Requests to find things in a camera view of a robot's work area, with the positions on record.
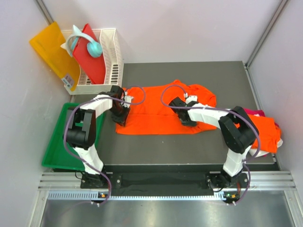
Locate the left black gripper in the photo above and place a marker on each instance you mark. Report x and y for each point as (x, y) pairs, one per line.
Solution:
(121, 119)

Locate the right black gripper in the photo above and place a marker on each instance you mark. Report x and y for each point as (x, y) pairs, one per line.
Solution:
(190, 124)

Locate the orange t shirt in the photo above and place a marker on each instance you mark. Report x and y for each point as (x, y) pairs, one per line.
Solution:
(269, 133)
(153, 118)

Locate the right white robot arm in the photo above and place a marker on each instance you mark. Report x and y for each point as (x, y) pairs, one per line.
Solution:
(237, 129)

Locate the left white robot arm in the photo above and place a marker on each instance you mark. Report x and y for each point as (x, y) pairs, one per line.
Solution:
(80, 130)

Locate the white file organizer basket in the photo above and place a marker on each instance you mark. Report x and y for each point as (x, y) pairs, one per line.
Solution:
(113, 62)

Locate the red folder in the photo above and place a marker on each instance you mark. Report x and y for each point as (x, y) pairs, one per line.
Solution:
(93, 67)

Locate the teal cat ear headphones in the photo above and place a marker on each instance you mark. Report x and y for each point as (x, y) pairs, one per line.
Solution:
(94, 48)

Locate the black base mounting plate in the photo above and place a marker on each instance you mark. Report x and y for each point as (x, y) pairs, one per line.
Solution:
(164, 180)

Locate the green plastic tray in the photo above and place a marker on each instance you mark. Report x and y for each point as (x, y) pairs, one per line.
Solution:
(59, 155)

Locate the folded orange t shirt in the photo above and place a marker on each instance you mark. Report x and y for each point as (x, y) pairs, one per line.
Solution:
(269, 133)

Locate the yellow folder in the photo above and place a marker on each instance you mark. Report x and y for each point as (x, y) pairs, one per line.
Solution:
(47, 44)

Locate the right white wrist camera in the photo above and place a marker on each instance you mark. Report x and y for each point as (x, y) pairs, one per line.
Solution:
(190, 98)

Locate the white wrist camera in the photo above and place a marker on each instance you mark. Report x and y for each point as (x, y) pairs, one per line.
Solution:
(128, 100)
(190, 98)

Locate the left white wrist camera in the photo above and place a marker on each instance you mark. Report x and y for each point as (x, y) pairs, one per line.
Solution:
(128, 100)

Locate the white slotted cable duct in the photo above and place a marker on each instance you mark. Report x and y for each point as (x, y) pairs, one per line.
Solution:
(100, 196)

